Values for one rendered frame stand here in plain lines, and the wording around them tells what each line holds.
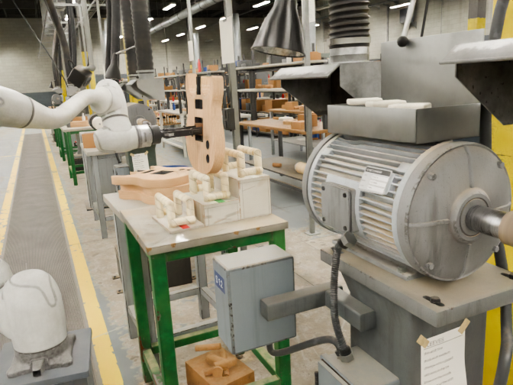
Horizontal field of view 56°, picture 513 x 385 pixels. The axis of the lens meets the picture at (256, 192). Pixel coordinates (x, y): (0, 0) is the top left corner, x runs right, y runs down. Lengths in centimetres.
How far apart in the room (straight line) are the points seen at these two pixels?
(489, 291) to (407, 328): 16
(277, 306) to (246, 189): 102
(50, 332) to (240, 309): 72
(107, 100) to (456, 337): 143
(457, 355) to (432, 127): 45
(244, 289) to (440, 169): 47
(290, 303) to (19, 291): 83
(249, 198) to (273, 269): 99
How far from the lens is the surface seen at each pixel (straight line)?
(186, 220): 196
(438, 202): 87
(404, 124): 90
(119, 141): 191
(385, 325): 101
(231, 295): 104
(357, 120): 101
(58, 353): 165
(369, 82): 121
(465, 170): 90
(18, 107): 154
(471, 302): 91
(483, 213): 88
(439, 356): 103
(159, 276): 185
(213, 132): 189
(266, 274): 106
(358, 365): 106
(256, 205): 205
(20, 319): 159
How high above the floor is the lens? 150
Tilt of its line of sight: 13 degrees down
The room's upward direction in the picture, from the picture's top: 3 degrees counter-clockwise
